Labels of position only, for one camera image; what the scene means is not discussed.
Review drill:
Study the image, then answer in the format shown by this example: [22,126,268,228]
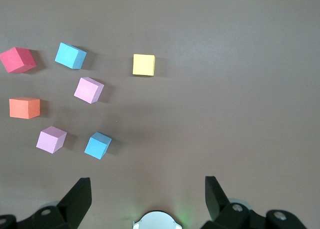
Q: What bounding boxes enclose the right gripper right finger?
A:
[201,175,307,229]

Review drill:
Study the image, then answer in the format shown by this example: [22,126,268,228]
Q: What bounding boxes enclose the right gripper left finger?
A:
[0,177,92,229]

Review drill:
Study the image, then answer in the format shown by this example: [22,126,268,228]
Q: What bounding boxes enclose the pink foam block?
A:
[35,125,68,155]
[73,76,105,105]

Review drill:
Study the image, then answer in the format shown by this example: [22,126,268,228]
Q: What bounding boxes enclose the orange foam block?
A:
[9,96,41,120]

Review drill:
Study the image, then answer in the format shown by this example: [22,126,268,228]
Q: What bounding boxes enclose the red foam block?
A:
[0,46,38,74]

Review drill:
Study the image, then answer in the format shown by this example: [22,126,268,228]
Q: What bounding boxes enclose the blue foam block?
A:
[54,42,88,70]
[84,131,113,161]

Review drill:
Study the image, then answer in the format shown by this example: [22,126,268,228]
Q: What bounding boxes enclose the brown table mat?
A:
[0,0,320,229]

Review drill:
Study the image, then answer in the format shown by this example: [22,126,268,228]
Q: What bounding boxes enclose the yellow foam block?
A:
[132,53,156,77]

